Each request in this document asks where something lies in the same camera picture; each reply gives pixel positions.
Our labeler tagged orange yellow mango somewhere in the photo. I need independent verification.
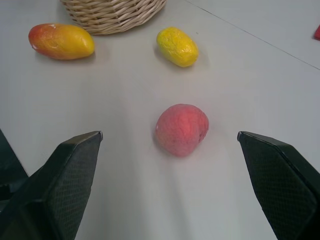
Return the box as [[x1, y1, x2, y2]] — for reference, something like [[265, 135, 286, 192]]
[[27, 23, 96, 61]]

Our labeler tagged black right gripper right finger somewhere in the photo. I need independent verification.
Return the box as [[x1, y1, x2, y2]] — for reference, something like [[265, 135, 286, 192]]
[[236, 130, 320, 240]]

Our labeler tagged woven wicker basket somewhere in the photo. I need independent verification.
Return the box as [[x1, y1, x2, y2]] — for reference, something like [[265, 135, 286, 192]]
[[59, 0, 168, 36]]

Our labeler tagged yellow lemon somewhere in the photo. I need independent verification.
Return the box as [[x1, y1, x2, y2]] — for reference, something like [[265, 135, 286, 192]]
[[156, 26, 200, 68]]

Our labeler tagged pink peach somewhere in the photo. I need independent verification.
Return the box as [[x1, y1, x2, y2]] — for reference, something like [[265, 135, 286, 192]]
[[154, 103, 210, 158]]

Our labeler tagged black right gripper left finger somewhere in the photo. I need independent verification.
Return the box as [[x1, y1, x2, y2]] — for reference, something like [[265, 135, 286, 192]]
[[0, 130, 104, 240]]

